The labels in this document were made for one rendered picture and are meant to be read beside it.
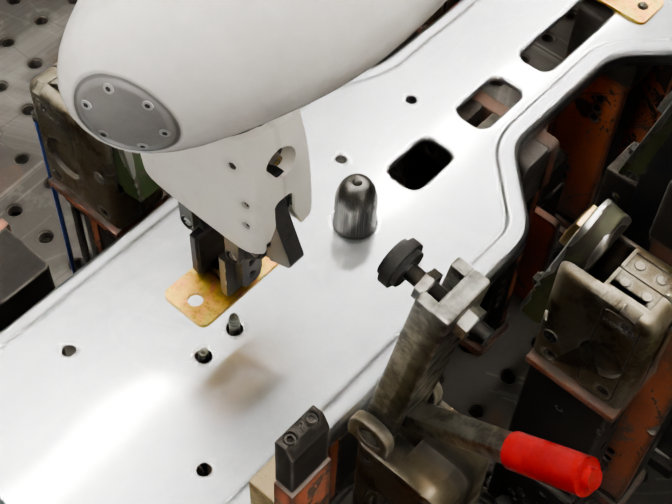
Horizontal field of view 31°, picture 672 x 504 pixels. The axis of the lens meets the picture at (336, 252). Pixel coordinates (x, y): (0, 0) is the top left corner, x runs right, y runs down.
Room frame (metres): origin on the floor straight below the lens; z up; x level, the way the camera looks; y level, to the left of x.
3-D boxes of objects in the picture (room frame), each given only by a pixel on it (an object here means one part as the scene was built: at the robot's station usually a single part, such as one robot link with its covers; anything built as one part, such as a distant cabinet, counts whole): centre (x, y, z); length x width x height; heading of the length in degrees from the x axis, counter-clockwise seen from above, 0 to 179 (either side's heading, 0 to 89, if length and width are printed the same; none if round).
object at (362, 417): (0.33, -0.03, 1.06); 0.03 x 0.01 x 0.03; 51
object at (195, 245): (0.45, 0.09, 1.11); 0.03 x 0.03 x 0.07; 51
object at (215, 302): (0.44, 0.07, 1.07); 0.08 x 0.04 x 0.01; 141
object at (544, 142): (0.66, -0.11, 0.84); 0.12 x 0.05 x 0.29; 51
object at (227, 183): (0.44, 0.07, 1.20); 0.10 x 0.07 x 0.11; 51
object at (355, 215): (0.53, -0.01, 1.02); 0.03 x 0.03 x 0.07
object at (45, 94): (0.61, 0.19, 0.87); 0.12 x 0.09 x 0.35; 51
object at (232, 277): (0.42, 0.05, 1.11); 0.03 x 0.03 x 0.07; 51
